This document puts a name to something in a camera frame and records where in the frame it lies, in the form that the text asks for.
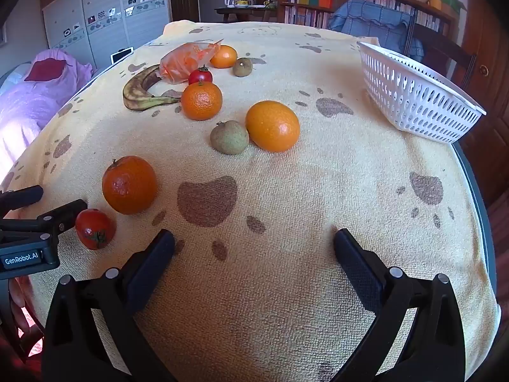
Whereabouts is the brown wooden door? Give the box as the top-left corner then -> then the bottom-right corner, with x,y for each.
456,0 -> 509,208

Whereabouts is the large orange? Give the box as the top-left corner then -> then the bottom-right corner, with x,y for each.
245,100 -> 300,153

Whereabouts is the small orange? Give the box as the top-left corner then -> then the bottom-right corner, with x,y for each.
210,45 -> 237,68

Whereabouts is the white plastic basket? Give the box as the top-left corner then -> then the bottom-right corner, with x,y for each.
357,41 -> 487,144

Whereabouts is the green kiwi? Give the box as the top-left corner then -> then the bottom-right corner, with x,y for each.
232,58 -> 253,78
210,120 -> 249,155

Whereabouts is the mandarin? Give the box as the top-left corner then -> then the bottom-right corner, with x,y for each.
180,82 -> 223,121
102,155 -> 158,215

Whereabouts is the white wardrobe with stickers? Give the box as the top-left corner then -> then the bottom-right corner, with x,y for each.
40,0 -> 170,70

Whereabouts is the yellow paw print towel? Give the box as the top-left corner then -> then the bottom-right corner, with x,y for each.
1,21 -> 500,381

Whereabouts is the wooden bookshelf with books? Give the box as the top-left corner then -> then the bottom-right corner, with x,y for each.
277,0 -> 458,37

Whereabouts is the spotted ripe banana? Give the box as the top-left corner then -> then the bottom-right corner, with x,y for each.
122,65 -> 180,111

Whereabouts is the bag of orange slices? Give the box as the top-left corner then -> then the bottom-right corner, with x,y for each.
158,40 -> 222,85

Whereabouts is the red tomato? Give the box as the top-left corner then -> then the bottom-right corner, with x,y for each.
188,66 -> 213,85
75,209 -> 116,250

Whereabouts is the dark wooden side table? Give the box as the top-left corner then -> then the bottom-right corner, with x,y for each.
215,5 -> 277,23

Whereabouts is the dark wooden chair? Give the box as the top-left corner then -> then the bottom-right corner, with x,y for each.
403,15 -> 477,89

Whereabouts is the pink bedding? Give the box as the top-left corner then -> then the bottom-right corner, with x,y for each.
1,49 -> 94,177

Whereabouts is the white tablet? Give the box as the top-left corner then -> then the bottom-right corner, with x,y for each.
110,46 -> 134,65

